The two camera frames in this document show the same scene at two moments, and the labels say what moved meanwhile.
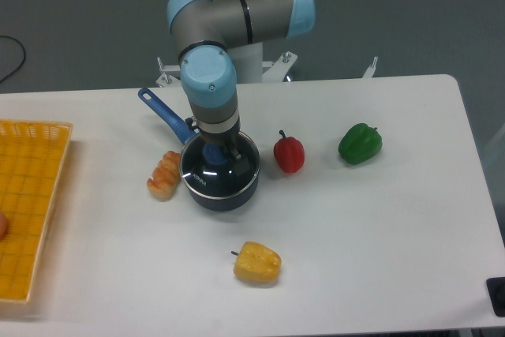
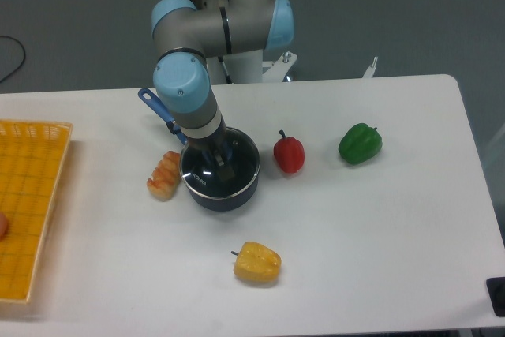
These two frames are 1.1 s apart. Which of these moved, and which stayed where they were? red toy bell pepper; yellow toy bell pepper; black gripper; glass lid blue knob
Moved: black gripper
Stayed: red toy bell pepper; glass lid blue knob; yellow toy bell pepper
